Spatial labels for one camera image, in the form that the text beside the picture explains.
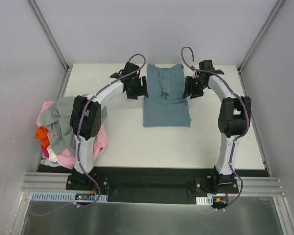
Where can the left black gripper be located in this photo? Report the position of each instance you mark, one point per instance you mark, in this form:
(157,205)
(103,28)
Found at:
(140,86)

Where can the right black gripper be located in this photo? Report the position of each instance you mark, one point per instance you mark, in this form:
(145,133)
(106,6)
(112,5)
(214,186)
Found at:
(188,86)

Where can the blue-grey t shirt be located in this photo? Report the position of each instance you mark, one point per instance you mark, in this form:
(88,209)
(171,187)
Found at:
(166,106)

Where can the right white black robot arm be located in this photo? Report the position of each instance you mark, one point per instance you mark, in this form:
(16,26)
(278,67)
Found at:
(233,121)

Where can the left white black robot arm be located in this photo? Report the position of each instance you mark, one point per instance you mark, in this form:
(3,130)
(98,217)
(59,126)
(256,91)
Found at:
(86,118)

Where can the grey t shirt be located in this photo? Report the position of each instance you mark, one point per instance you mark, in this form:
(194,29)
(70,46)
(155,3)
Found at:
(55,117)

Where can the pink t shirt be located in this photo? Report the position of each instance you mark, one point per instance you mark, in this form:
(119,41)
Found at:
(65,159)

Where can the orange t shirt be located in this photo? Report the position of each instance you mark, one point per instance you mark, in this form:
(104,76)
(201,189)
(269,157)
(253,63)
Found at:
(42,135)

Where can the white t shirt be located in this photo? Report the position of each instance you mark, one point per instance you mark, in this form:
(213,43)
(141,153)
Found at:
(51,157)

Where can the left aluminium frame post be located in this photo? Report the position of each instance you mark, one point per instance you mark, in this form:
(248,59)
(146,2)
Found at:
(49,35)

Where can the aluminium frame post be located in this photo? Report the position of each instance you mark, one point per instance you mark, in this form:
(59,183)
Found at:
(49,35)
(264,28)

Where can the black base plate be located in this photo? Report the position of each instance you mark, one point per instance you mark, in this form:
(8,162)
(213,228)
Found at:
(147,185)

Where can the right slotted cable duct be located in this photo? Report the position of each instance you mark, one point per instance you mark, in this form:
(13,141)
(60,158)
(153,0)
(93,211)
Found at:
(205,201)

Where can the slotted cable duct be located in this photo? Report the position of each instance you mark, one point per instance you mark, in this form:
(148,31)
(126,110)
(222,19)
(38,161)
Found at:
(205,201)
(68,197)

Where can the aluminium front rail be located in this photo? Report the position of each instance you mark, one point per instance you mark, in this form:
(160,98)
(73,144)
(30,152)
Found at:
(259,187)

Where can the right aluminium frame post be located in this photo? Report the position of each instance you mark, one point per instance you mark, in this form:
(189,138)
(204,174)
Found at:
(264,28)

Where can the left slotted cable duct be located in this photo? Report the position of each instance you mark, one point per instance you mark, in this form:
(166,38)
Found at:
(68,197)

